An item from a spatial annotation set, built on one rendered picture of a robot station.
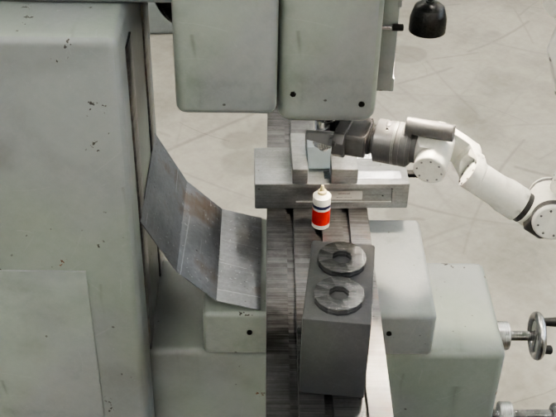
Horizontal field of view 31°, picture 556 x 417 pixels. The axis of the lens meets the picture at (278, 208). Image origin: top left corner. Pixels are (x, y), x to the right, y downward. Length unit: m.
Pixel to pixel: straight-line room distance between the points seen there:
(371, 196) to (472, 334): 0.39
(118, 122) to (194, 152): 2.41
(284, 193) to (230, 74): 0.49
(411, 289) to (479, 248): 1.57
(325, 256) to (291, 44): 0.39
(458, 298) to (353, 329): 0.69
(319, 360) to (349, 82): 0.52
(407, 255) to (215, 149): 2.02
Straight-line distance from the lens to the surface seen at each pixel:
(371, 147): 2.02
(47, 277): 2.05
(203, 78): 1.88
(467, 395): 2.40
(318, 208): 2.22
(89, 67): 1.77
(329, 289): 1.81
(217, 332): 2.20
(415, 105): 4.59
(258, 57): 1.85
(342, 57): 1.88
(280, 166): 2.33
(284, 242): 2.22
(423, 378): 2.34
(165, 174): 2.24
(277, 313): 2.05
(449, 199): 4.02
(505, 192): 2.05
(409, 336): 2.23
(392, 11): 1.94
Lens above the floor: 2.36
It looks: 37 degrees down
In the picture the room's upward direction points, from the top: 1 degrees clockwise
